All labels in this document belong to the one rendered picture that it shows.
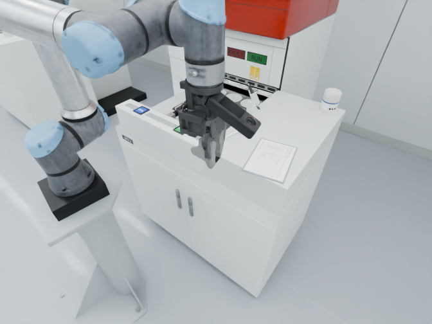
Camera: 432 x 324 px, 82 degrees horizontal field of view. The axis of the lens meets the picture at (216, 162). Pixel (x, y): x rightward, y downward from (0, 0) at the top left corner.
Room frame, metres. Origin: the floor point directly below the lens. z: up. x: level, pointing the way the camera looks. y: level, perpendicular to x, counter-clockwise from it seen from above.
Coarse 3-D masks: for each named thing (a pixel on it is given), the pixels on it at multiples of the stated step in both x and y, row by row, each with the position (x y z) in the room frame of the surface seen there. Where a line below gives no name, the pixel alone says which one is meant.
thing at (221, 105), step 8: (216, 96) 0.46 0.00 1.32; (224, 96) 0.47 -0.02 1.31; (208, 104) 0.44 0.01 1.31; (216, 104) 0.44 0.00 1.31; (224, 104) 0.44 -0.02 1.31; (232, 104) 0.46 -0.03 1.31; (216, 112) 0.44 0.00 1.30; (224, 112) 0.43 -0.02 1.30; (232, 112) 0.43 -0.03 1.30; (240, 112) 0.44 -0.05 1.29; (248, 112) 0.45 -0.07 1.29; (224, 120) 0.43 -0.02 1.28; (232, 120) 0.42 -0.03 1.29; (240, 120) 0.42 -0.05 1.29; (248, 120) 0.42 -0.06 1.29; (256, 120) 0.44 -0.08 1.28; (240, 128) 0.41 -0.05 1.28; (248, 128) 0.41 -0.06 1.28; (256, 128) 0.41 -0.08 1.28; (248, 136) 0.40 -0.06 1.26
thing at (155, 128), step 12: (120, 108) 1.06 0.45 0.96; (132, 108) 1.06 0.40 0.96; (120, 120) 1.07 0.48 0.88; (132, 120) 1.01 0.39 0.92; (144, 120) 0.95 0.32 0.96; (156, 120) 0.96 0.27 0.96; (168, 120) 0.95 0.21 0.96; (132, 132) 1.02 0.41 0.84; (144, 132) 0.96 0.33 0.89; (156, 132) 0.91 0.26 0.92; (168, 132) 0.86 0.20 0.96; (156, 144) 0.92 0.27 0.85; (168, 144) 0.86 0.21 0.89; (180, 144) 0.82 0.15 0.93; (192, 144) 0.78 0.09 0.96; (180, 156) 0.82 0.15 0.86; (192, 156) 0.78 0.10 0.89; (192, 168) 0.78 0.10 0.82
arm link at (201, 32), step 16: (192, 0) 0.45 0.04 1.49; (208, 0) 0.45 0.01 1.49; (224, 0) 0.48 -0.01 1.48; (176, 16) 0.47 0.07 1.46; (192, 16) 0.44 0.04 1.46; (208, 16) 0.44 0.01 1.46; (224, 16) 0.47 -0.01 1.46; (176, 32) 0.46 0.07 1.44; (192, 32) 0.45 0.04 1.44; (208, 32) 0.44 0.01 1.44; (224, 32) 0.47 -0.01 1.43; (192, 48) 0.45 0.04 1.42; (208, 48) 0.44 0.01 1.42; (224, 48) 0.47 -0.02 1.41; (208, 64) 0.44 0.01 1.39
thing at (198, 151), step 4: (200, 140) 0.45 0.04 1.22; (200, 144) 0.45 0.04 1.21; (212, 144) 0.44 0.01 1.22; (192, 148) 0.46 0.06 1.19; (196, 148) 0.46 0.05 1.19; (200, 148) 0.45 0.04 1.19; (212, 148) 0.44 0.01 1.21; (192, 152) 0.46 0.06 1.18; (196, 152) 0.45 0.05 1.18; (200, 152) 0.45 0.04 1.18; (212, 152) 0.44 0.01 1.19; (200, 156) 0.45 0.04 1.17; (212, 156) 0.44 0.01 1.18; (204, 160) 0.44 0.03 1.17; (208, 160) 0.43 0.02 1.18; (212, 160) 0.43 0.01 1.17; (208, 164) 0.44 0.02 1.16; (212, 164) 0.44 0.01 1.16
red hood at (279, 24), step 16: (240, 0) 1.34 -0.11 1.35; (256, 0) 1.29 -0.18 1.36; (272, 0) 1.25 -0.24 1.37; (288, 0) 1.20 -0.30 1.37; (304, 0) 1.33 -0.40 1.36; (320, 0) 1.50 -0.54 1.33; (336, 0) 1.74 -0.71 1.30; (240, 16) 1.34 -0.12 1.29; (256, 16) 1.29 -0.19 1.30; (272, 16) 1.24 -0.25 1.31; (288, 16) 1.21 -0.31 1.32; (304, 16) 1.36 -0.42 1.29; (320, 16) 1.55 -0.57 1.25; (256, 32) 1.28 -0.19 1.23; (272, 32) 1.24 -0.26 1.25; (288, 32) 1.23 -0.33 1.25
